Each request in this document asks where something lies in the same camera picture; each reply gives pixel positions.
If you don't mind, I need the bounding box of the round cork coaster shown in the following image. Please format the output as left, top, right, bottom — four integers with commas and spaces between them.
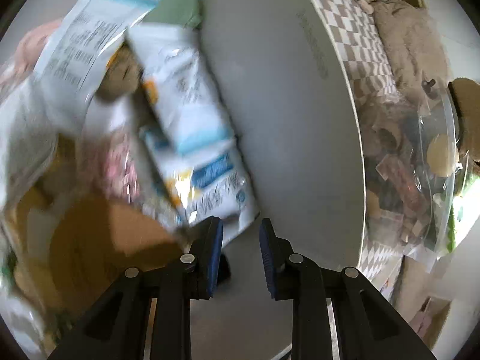
49, 193, 183, 316

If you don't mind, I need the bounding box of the small black box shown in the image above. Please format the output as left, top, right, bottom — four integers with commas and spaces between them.
216, 253, 231, 286

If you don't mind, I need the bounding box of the white storage box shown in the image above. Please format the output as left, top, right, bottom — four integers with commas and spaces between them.
0, 0, 367, 360

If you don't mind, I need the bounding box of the blue white flat packet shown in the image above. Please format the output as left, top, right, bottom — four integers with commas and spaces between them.
125, 22, 238, 156

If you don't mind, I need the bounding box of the beige fluffy blanket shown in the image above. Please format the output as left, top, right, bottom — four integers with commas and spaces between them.
372, 0, 450, 105

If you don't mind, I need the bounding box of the clear plastic storage bin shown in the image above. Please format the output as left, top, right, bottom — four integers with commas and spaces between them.
359, 78, 461, 267

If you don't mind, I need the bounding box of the green wet wipes pack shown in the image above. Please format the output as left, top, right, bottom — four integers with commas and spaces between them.
446, 171, 480, 255

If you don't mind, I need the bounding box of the white blue sachet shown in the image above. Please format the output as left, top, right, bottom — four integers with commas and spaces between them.
33, 0, 160, 126

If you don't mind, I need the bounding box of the checkered bed sheet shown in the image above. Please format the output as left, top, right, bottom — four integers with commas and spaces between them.
310, 0, 403, 302

